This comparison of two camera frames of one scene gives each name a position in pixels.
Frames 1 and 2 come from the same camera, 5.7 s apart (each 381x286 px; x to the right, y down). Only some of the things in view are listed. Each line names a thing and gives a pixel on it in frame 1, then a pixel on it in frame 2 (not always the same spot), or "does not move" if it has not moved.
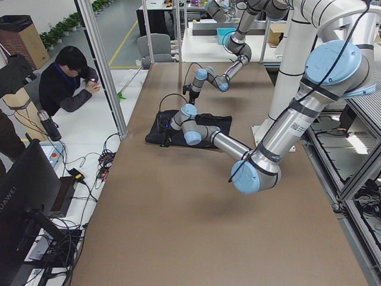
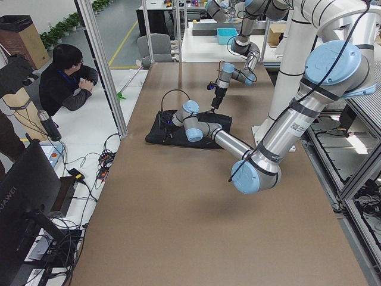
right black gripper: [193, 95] → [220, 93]
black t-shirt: [162, 133] does not move
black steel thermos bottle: [50, 126] does not move
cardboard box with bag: [19, 36] does not move
